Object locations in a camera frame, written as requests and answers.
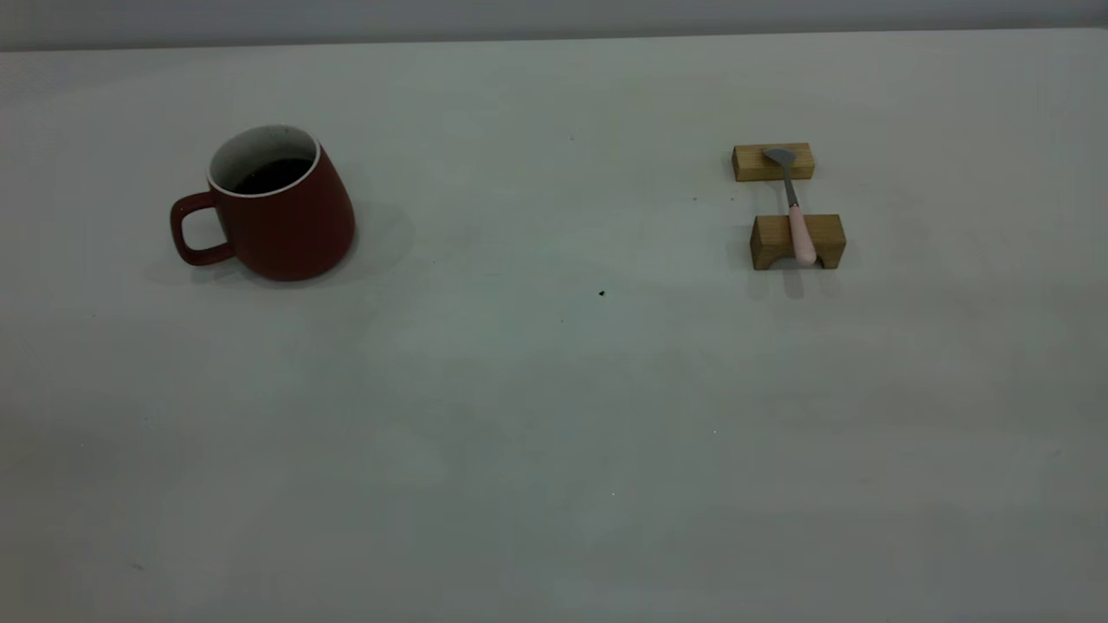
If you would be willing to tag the red ceramic cup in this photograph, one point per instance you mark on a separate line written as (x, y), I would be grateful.
(294, 229)

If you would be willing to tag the arched wooden block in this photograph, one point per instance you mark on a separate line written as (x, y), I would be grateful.
(773, 234)

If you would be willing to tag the flat wooden block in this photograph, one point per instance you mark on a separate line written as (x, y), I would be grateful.
(749, 164)

